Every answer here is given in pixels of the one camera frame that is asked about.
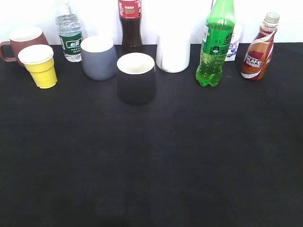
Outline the nescafe coffee bottle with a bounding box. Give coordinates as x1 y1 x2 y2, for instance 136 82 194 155
241 13 280 81

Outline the brown red ceramic mug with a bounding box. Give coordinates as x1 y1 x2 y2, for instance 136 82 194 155
0 26 49 68

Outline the black ceramic mug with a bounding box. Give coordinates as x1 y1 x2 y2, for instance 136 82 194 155
116 52 156 105

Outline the white ceramic mug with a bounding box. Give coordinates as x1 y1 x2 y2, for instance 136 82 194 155
156 31 190 73

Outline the grey ceramic mug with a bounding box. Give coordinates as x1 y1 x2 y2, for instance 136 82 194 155
80 35 117 81

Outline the green sprite bottle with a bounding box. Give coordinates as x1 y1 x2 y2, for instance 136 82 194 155
196 0 236 87

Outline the cola bottle red label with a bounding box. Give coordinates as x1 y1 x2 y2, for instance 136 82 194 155
118 0 143 52

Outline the white blueberry milk carton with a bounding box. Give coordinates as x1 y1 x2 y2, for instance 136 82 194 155
225 21 243 61

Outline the clear water bottle green label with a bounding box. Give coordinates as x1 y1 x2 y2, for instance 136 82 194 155
55 0 83 62

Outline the yellow paper cup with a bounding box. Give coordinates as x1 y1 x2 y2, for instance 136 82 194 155
18 44 57 89

